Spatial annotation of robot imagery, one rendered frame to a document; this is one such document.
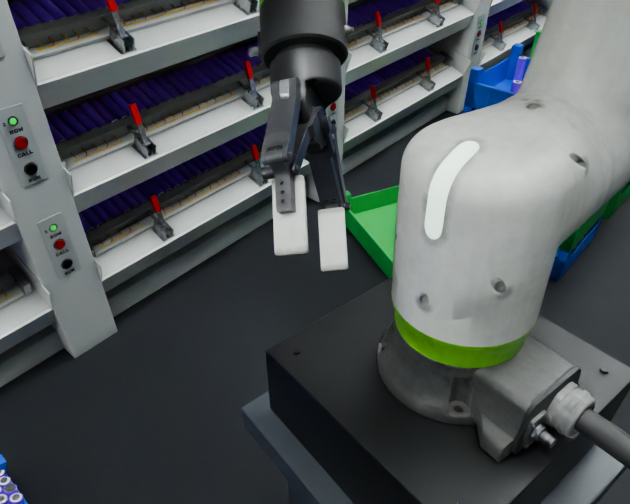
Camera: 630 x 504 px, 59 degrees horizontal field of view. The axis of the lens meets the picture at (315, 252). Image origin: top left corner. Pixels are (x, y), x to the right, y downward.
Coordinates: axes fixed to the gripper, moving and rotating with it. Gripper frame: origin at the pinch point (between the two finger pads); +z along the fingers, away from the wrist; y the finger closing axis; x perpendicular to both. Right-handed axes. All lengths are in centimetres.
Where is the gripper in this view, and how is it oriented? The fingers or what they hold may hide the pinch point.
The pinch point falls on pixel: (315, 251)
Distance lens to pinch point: 55.4
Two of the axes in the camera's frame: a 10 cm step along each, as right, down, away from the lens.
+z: 0.5, 9.9, -1.6
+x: 9.5, -1.0, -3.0
